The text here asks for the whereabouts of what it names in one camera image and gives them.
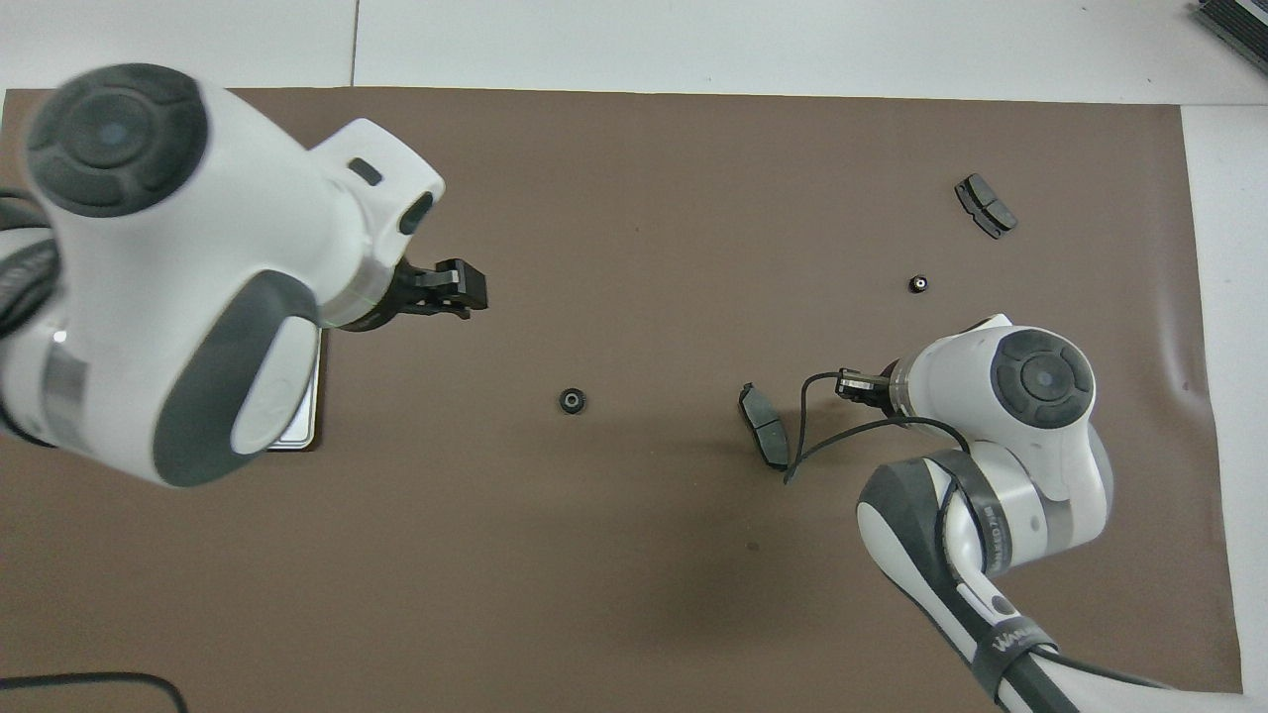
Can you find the dark grey brake pad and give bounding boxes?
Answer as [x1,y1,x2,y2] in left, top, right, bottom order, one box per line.
[954,173,1019,241]
[738,382,792,471]

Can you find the brown table mat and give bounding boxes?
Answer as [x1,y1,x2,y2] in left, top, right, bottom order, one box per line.
[0,87,1245,713]

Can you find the black ribbed device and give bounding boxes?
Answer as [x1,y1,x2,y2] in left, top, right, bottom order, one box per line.
[1194,0,1268,75]

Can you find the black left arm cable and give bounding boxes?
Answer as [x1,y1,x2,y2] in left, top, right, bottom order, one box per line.
[0,671,191,713]

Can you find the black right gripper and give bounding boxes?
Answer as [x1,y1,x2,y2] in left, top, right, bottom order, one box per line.
[835,367,904,405]

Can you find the silver metal tray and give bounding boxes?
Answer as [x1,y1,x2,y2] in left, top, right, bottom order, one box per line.
[264,327,326,454]

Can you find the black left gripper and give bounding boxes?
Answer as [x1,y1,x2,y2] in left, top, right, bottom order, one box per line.
[342,257,489,336]

